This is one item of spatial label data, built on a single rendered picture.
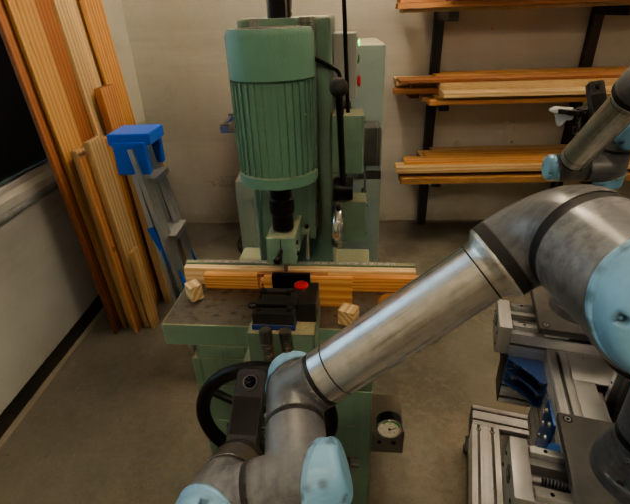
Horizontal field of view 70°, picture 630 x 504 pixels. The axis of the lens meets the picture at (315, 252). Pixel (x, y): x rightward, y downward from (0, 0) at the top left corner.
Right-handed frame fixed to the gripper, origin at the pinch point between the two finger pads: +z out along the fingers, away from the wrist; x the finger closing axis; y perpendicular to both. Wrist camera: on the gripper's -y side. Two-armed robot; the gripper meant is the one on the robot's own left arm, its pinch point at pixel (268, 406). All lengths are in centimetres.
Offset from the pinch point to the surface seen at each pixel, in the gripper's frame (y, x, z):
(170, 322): -12.0, -27.8, 21.4
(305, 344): -9.2, 5.3, 11.2
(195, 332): -9.7, -21.9, 21.9
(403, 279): -22.0, 27.0, 32.8
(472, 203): -76, 104, 282
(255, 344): -9.0, -5.1, 11.3
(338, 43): -81, 11, 30
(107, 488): 57, -77, 80
